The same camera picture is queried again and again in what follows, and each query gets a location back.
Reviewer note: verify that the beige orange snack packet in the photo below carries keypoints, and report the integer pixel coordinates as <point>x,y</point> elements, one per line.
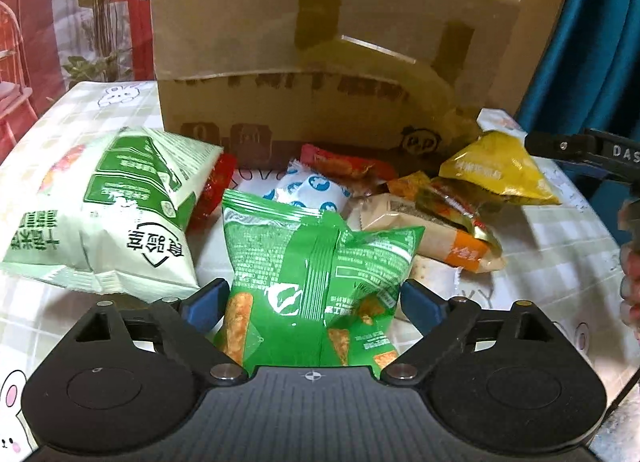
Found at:
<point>390,217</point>

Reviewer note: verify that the white blue snack packet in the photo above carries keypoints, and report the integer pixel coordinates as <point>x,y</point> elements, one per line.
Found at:
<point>310,189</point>

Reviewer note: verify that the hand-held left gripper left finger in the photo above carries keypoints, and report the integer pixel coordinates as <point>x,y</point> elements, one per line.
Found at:
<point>205,309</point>

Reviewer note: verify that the yellow snack packet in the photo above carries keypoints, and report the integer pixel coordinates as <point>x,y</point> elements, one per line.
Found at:
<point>500,167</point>

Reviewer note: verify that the red orange snack packet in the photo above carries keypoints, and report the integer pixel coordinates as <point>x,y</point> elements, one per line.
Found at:
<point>340,162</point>

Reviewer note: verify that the pale green snack bag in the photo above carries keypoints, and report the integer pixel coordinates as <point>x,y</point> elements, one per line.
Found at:
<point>125,202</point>

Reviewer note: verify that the brown cardboard box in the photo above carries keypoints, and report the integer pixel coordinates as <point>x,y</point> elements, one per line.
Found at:
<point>310,42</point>

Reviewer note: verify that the small orange snack packet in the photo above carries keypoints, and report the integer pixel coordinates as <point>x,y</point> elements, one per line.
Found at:
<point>407,184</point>

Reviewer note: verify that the teal curtain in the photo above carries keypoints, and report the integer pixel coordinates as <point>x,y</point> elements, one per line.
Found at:
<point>590,42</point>

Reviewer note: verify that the person's right hand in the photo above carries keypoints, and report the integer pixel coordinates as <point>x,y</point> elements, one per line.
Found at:
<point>631,267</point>

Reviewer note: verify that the wooden door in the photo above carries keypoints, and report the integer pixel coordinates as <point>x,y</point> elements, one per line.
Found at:
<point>547,7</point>

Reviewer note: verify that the printed backdrop cloth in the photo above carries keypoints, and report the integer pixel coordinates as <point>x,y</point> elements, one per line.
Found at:
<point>60,17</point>

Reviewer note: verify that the green red gold-edged packet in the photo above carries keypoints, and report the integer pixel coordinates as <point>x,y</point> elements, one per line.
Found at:
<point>450,207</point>

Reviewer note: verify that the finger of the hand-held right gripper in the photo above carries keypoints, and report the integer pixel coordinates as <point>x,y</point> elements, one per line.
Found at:
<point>575,147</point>

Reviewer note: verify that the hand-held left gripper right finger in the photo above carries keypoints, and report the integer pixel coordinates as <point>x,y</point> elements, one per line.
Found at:
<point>419,309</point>

